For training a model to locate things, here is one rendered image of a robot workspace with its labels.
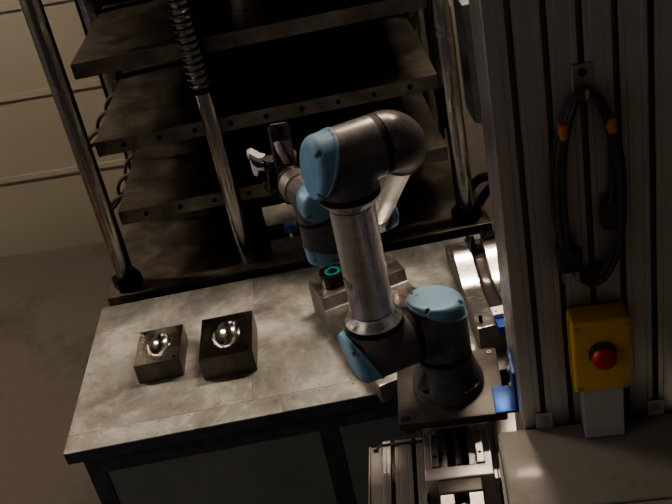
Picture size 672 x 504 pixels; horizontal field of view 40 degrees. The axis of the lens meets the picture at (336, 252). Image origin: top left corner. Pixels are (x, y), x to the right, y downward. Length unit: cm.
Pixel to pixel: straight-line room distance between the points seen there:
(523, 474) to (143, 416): 130
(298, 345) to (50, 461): 155
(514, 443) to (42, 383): 307
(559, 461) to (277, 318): 140
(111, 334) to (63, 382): 139
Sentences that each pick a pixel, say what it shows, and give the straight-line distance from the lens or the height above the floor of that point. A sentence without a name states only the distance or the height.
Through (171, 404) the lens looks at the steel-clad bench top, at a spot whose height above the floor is 80.
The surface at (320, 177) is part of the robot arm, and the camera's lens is 160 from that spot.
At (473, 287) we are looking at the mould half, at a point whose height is 88.
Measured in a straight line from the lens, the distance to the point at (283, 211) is 308.
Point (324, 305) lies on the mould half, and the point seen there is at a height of 89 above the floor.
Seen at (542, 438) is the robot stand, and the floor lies 123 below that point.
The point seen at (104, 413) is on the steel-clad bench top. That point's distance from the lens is 263.
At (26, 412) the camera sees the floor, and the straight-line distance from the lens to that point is 423.
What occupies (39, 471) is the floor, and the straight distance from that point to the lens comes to 388.
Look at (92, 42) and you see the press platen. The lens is 317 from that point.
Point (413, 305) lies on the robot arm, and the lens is 185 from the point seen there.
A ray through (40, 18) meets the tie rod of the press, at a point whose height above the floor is 171.
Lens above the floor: 230
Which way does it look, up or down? 30 degrees down
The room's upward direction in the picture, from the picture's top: 12 degrees counter-clockwise
